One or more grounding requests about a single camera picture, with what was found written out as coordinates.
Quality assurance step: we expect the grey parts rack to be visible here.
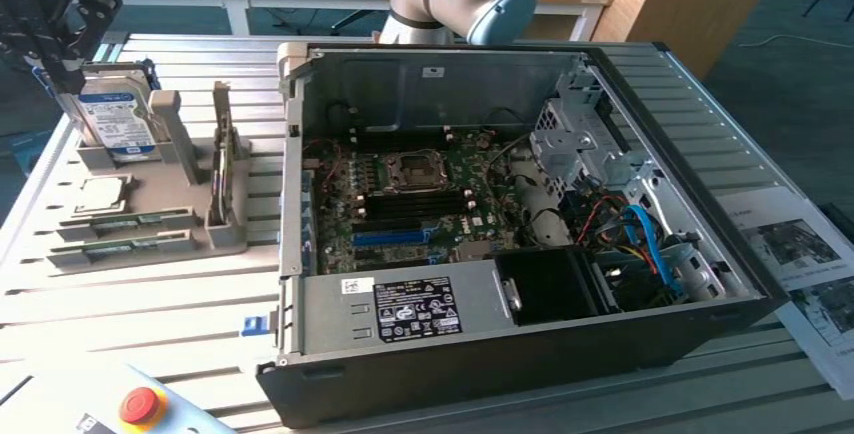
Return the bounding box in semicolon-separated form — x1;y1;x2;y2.
44;89;254;273

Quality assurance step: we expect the green RAM stick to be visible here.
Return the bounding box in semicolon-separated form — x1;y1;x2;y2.
78;237;140;256
87;213;147;231

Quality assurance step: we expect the printed instruction sheet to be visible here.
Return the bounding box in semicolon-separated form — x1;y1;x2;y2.
712;184;854;397

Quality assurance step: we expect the metal disk bay cage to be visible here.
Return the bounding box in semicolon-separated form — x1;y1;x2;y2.
527;64;662;200

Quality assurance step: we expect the grey teach pendant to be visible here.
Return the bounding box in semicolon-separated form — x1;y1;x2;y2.
0;360;223;434

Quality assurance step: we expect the silver CPU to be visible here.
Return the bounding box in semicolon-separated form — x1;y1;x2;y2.
71;177;134;214

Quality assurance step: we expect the white floor cable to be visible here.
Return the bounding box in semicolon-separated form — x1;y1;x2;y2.
738;32;840;48

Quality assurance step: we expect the blue flat wire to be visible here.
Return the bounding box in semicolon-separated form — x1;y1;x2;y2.
621;203;689;302

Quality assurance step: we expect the hard disk with white label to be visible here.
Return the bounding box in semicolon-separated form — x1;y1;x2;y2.
55;62;163;162

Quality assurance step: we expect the graphics card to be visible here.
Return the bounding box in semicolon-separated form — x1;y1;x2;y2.
207;80;243;229

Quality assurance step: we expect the red wire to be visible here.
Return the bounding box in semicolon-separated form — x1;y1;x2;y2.
574;195;629;246

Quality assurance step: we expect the CPU socket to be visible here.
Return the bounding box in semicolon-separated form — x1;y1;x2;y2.
377;149;450;191

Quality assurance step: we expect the blue expansion slot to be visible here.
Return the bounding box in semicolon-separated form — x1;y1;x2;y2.
351;230;425;248

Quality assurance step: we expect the grey power supply with label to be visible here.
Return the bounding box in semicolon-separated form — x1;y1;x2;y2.
298;261;522;356

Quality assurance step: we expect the red emergency stop button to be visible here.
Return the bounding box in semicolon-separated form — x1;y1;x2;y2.
118;386;170;425

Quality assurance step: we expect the black open PC case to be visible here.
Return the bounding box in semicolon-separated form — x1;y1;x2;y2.
255;41;792;429

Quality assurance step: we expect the black fan shroud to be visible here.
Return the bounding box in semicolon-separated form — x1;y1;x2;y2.
494;248;628;328

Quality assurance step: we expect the blue table clamp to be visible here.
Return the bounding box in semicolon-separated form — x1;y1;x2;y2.
239;313;270;338

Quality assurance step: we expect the green motherboard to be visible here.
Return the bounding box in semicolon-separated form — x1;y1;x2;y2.
301;123;535;275

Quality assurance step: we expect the black RAM slot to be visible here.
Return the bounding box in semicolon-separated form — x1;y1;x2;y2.
365;208;471;222
365;196;467;208
365;202;469;215
365;190;465;202

